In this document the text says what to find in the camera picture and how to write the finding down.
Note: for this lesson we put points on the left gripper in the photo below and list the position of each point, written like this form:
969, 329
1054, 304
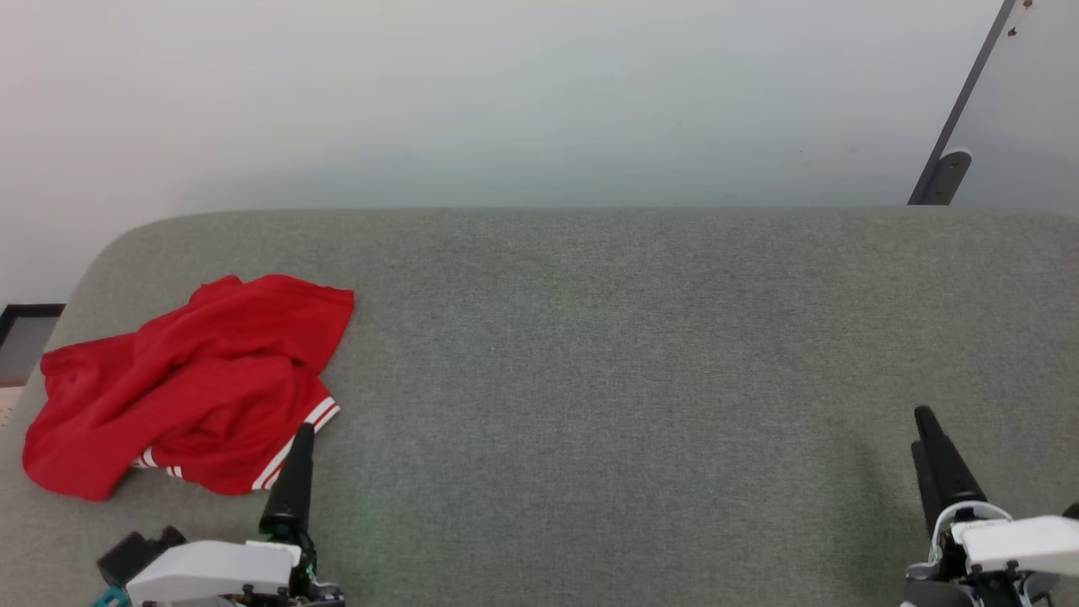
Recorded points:
219, 573

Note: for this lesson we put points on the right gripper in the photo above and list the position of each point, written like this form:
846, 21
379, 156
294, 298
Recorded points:
1011, 548

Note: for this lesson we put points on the red basketball jersey white sleeves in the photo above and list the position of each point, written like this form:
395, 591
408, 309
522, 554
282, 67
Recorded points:
211, 379

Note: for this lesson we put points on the black floor trim strip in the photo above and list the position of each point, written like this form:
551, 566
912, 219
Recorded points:
34, 309

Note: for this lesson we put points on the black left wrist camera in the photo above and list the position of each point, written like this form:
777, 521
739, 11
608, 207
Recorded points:
135, 552

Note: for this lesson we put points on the teal left camera connector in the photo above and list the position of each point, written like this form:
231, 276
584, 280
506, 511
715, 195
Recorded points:
110, 598

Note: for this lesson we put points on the grey metal bracket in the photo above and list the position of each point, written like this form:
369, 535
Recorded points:
948, 177

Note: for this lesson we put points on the grey metal wall bar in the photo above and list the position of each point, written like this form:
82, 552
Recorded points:
969, 80

